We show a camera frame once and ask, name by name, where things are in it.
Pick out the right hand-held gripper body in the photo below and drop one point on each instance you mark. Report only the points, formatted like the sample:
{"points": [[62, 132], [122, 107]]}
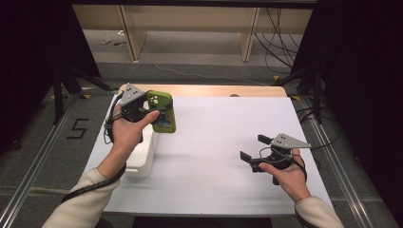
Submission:
{"points": [[285, 142]]}

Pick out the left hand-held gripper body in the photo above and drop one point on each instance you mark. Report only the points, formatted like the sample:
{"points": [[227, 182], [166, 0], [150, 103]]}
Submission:
{"points": [[131, 95]]}

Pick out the green cartoon phone case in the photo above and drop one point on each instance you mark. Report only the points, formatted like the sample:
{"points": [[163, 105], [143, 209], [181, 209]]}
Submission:
{"points": [[164, 122]]}

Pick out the white plastic storage box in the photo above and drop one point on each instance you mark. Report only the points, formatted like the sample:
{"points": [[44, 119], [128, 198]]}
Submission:
{"points": [[142, 158]]}

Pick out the person's right hand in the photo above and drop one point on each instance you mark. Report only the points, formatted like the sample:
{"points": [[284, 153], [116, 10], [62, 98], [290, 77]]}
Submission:
{"points": [[291, 182]]}

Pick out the person's left hand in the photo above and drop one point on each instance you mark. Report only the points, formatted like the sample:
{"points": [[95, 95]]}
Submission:
{"points": [[126, 136]]}

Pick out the white table sheet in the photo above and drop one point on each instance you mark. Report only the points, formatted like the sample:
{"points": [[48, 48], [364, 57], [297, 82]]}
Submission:
{"points": [[206, 177]]}

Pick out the yellow tape piece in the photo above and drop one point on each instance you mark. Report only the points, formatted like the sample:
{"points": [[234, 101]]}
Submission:
{"points": [[295, 98], [86, 96], [276, 77]]}

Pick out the small black pen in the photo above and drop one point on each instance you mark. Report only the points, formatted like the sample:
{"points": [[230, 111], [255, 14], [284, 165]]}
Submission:
{"points": [[119, 43]]}

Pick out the black metal stand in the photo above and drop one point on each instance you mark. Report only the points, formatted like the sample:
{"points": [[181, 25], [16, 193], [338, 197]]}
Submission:
{"points": [[58, 95], [317, 95]]}

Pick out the small white scrap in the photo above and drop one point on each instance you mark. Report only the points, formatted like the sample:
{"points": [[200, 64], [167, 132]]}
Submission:
{"points": [[106, 41]]}

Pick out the beige wooden shelf unit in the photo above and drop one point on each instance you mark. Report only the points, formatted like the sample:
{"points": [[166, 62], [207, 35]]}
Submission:
{"points": [[190, 19]]}

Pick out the dark curtain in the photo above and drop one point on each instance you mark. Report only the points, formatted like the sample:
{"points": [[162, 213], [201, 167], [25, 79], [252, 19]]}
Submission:
{"points": [[31, 63], [364, 79]]}

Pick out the aluminium floor rail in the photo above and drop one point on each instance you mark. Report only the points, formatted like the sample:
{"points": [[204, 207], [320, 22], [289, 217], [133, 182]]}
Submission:
{"points": [[34, 158], [339, 164]]}

